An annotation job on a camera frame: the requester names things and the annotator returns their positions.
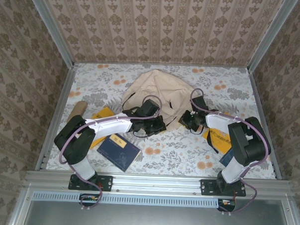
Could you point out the right wiring connector bundle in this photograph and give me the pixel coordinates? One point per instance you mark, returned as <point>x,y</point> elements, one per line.
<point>227,204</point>

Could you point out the left wiring connector bundle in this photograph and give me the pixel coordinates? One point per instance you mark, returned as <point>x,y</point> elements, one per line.
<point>90,198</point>

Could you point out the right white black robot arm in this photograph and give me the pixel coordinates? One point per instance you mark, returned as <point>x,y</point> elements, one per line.
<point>248,146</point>

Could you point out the aluminium front rail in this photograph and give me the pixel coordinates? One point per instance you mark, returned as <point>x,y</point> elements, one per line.
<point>156,183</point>

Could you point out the yellow book with text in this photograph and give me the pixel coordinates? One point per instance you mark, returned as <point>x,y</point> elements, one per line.
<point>221,141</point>

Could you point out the left aluminium side rail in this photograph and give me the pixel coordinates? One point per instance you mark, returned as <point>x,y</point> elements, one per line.
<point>56,118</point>

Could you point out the right aluminium side rail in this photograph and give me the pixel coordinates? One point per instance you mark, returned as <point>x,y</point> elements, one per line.
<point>261,110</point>

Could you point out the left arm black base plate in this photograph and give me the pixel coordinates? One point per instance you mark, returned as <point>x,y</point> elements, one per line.
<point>107,183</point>

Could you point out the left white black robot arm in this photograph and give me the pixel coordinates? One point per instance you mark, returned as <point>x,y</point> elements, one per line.
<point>109,127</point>

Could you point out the wiring connector bundle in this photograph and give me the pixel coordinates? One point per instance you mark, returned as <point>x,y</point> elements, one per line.
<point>227,204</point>
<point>90,198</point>

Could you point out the navy book with yellow label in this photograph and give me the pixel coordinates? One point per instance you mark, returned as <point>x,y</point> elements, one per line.
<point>118,153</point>
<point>227,158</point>

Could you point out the aluminium frame post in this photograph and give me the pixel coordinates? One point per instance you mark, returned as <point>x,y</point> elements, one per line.
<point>50,26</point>
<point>270,35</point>

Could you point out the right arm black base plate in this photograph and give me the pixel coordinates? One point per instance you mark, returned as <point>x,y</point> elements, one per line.
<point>206,187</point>

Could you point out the aluminium side rail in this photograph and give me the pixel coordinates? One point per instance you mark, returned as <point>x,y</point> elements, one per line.
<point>261,110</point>
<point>56,118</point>

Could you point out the beige backpack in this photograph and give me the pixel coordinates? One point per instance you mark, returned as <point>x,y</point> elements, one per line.
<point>161,88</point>

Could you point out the right aluminium frame post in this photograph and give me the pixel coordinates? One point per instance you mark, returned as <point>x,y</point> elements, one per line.
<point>270,35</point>

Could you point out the yellow book with cartoon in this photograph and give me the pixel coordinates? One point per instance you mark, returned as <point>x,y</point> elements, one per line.
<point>106,113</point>

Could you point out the floral tablecloth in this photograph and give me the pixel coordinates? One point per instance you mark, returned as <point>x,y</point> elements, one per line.
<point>163,155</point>

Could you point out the left aluminium frame post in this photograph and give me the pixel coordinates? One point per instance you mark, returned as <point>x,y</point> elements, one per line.
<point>50,26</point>

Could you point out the grey metal panel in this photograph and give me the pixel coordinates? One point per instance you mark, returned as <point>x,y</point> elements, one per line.
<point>160,220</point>

